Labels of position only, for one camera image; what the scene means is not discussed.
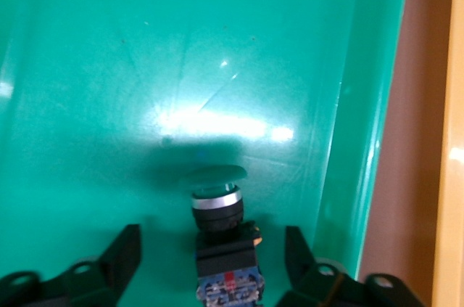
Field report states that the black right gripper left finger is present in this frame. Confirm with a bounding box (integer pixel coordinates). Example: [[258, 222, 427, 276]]
[[0, 223, 142, 307]]

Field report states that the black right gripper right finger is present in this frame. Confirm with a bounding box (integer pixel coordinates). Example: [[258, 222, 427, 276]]
[[277, 225, 428, 307]]

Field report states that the green push button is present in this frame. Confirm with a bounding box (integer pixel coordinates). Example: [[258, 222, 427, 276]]
[[181, 163, 264, 304]]

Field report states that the yellow plastic tray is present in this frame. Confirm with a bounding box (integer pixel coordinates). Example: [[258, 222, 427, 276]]
[[420, 0, 464, 307]]

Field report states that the green plastic tray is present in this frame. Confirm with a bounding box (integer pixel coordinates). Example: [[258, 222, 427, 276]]
[[0, 0, 414, 307]]

